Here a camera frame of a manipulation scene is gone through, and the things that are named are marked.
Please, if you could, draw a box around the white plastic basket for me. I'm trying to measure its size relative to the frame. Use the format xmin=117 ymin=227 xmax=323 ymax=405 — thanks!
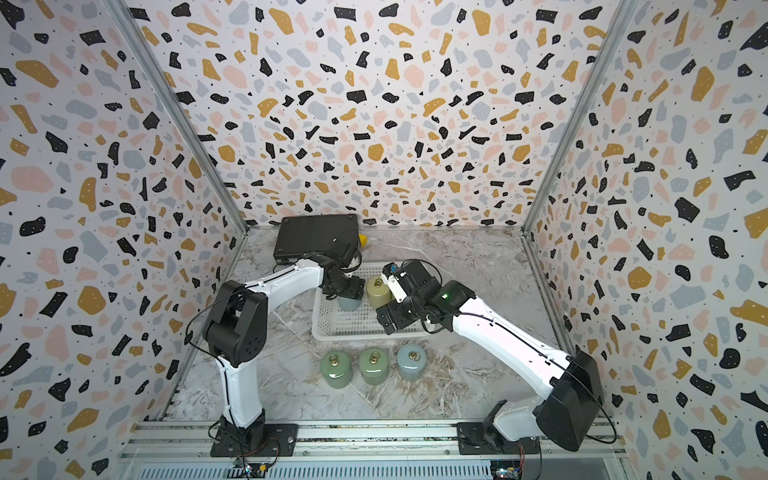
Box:
xmin=311 ymin=288 xmax=427 ymax=342

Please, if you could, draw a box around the green tea canister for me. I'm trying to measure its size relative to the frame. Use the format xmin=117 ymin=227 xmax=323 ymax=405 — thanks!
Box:
xmin=320 ymin=350 xmax=353 ymax=389
xmin=358 ymin=347 xmax=390 ymax=386

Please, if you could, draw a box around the aluminium front rail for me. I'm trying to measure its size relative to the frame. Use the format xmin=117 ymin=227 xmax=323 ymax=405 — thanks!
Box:
xmin=115 ymin=419 xmax=635 ymax=479

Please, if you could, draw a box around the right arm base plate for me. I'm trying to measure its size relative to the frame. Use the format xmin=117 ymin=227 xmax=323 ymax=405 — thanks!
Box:
xmin=456 ymin=422 xmax=541 ymax=455

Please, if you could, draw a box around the blue tea canister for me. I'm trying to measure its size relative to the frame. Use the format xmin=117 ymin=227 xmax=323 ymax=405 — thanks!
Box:
xmin=396 ymin=343 xmax=428 ymax=382
xmin=337 ymin=296 xmax=362 ymax=311

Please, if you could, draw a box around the blue tea canister front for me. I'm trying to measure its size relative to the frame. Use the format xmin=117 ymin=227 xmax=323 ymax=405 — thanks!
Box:
xmin=396 ymin=343 xmax=428 ymax=382

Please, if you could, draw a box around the yellow-green tea canister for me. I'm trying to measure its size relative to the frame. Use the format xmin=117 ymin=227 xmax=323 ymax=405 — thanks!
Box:
xmin=366 ymin=276 xmax=394 ymax=310

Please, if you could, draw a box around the black briefcase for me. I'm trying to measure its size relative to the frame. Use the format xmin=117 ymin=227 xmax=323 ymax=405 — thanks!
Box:
xmin=273 ymin=214 xmax=359 ymax=267

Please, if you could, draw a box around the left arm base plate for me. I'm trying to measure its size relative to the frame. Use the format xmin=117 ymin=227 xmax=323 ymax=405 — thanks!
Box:
xmin=210 ymin=417 xmax=299 ymax=458

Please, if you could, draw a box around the blue tea canister back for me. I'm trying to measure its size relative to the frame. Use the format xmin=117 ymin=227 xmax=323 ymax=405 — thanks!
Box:
xmin=337 ymin=296 xmax=362 ymax=311

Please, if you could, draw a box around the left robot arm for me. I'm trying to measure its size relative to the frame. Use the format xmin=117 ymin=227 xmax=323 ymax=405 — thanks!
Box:
xmin=202 ymin=254 xmax=365 ymax=433

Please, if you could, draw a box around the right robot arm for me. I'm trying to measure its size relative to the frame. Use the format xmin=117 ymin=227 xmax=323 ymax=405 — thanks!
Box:
xmin=376 ymin=260 xmax=603 ymax=452

